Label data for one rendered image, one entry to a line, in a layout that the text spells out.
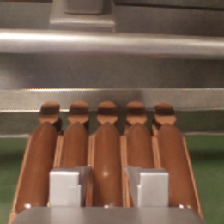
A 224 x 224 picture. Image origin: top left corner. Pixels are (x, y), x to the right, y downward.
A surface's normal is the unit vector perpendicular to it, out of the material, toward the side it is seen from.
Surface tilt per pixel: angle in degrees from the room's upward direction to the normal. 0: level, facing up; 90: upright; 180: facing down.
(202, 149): 2
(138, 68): 90
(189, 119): 90
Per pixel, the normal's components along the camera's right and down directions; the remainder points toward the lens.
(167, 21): 0.04, 0.72
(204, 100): 0.05, 0.18
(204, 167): 0.03, -0.70
